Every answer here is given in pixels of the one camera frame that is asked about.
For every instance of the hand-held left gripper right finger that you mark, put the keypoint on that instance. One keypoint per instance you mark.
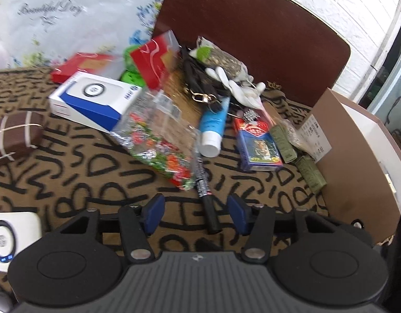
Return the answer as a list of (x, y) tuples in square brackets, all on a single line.
[(238, 213)]

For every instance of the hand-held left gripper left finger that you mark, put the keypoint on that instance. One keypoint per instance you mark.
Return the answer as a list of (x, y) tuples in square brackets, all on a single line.
[(154, 213)]

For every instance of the black marker pen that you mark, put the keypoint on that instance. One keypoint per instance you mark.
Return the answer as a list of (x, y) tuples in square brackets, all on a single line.
[(205, 189)]

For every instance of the blue playing card box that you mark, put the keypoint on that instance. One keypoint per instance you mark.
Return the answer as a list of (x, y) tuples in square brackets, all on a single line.
[(257, 146)]

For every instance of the blue hand cream tube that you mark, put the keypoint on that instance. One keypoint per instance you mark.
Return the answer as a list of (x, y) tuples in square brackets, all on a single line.
[(211, 127)]

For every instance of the pink cardboard box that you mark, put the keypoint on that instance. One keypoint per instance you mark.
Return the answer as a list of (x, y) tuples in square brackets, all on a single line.
[(347, 156)]

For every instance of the red box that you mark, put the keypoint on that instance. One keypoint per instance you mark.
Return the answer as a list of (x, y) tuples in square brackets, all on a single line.
[(76, 65)]

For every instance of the clear bag of colourful candy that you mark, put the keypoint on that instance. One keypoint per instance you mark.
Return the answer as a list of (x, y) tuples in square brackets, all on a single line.
[(158, 143)]

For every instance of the olive green packet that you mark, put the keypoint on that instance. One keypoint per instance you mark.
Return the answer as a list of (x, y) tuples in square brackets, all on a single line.
[(311, 172), (283, 141)]

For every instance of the small checkered charm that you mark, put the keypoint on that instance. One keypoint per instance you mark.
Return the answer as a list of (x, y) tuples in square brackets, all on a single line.
[(251, 115)]

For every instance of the white paper label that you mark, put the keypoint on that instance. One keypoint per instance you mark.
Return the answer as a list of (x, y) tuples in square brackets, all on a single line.
[(316, 137)]

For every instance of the white glove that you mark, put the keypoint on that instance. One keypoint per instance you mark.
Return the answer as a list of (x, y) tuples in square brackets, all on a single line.
[(242, 91)]

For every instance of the white and blue box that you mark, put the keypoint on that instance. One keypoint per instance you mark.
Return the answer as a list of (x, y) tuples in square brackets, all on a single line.
[(89, 104)]

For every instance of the green plastic toy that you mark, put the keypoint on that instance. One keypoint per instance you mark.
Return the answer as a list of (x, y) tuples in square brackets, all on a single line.
[(130, 75)]

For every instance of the white power bank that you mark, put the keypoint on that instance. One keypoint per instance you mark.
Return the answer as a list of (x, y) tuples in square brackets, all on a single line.
[(11, 234)]

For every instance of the red packet in clear wrap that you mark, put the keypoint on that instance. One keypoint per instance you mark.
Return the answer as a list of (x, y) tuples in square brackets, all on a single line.
[(151, 62)]

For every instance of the green and white snack bag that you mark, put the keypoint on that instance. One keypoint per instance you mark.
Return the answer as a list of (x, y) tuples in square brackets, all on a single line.
[(220, 58)]

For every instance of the brown checked case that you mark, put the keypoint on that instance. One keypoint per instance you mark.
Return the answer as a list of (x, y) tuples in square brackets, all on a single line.
[(14, 133)]

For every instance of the glass door with cartoon drawing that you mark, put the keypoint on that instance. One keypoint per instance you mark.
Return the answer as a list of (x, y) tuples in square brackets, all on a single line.
[(391, 81)]

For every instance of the white floral plastic bag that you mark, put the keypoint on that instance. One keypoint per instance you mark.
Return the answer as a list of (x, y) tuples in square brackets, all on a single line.
[(73, 16)]

